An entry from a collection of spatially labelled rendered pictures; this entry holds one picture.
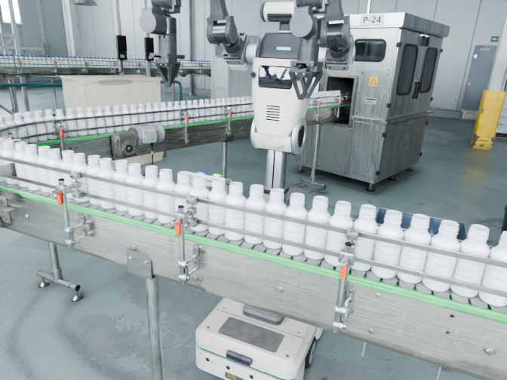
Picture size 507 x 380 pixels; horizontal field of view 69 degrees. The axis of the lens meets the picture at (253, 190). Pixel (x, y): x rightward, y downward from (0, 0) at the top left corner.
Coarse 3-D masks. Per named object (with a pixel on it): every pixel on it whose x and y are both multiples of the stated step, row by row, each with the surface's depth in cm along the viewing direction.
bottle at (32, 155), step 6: (30, 144) 135; (30, 150) 132; (36, 150) 134; (24, 156) 133; (30, 156) 132; (36, 156) 134; (30, 168) 133; (36, 168) 134; (30, 174) 134; (36, 174) 134; (36, 180) 135; (30, 186) 135; (36, 186) 136
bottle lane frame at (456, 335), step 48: (0, 192) 140; (48, 240) 137; (96, 240) 126; (144, 240) 116; (192, 240) 108; (240, 288) 106; (288, 288) 100; (336, 288) 94; (384, 288) 88; (384, 336) 92; (432, 336) 87; (480, 336) 82
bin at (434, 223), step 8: (384, 208) 148; (376, 216) 142; (384, 216) 149; (408, 216) 145; (408, 224) 146; (432, 224) 142; (440, 224) 141; (464, 224) 136; (432, 232) 143; (464, 232) 132; (440, 368) 100
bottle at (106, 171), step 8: (104, 160) 121; (104, 168) 119; (112, 168) 122; (104, 176) 119; (112, 176) 120; (104, 184) 120; (112, 184) 121; (104, 192) 121; (112, 192) 122; (104, 208) 123; (112, 208) 124
